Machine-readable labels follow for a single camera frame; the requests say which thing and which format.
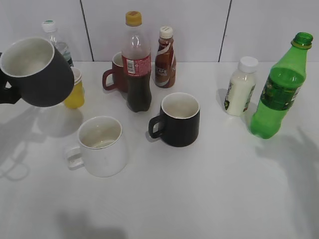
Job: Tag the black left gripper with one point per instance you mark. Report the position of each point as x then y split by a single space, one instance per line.
9 89

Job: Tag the white milk bottle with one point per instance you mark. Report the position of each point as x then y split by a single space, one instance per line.
241 86

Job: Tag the black ceramic mug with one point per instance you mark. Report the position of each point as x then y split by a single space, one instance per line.
178 121

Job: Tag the gray ceramic mug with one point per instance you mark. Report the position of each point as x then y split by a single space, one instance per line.
45 77

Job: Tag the green sprite bottle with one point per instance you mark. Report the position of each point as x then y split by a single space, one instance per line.
281 87

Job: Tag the brown coffee drink bottle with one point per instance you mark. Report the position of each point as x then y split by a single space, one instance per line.
165 62

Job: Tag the clear water bottle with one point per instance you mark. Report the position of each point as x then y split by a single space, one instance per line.
51 29

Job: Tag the white ceramic mug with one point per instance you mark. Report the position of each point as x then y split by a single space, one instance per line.
101 147

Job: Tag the cola bottle yellow cap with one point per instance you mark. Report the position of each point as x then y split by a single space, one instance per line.
136 57

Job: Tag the yellow paper cup stack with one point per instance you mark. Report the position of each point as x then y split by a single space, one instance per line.
76 98

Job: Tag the red ceramic mug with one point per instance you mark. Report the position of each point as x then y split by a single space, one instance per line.
117 72

